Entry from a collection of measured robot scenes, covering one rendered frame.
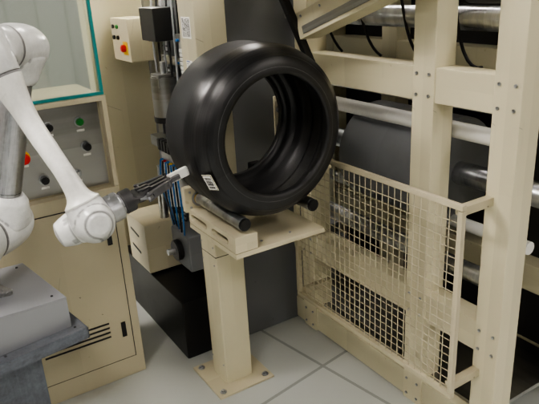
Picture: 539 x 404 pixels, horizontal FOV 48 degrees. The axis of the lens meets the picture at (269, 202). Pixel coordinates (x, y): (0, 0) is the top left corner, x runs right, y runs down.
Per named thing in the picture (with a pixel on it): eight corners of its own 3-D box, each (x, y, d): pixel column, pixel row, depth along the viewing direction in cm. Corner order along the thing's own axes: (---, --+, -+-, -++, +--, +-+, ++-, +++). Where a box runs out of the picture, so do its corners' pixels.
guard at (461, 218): (297, 294, 274) (290, 147, 249) (300, 292, 274) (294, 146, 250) (450, 399, 202) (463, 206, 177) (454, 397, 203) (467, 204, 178)
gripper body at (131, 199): (121, 197, 179) (148, 183, 183) (111, 189, 186) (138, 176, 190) (130, 218, 183) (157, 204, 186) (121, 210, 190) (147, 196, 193)
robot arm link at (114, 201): (94, 195, 184) (111, 187, 186) (105, 220, 188) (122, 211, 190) (103, 204, 177) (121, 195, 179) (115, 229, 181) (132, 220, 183)
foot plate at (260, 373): (193, 369, 275) (192, 365, 274) (244, 348, 288) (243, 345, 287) (220, 400, 253) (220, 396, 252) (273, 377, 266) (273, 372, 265)
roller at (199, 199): (192, 194, 224) (203, 189, 226) (194, 204, 226) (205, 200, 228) (238, 221, 196) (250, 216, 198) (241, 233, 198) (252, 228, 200)
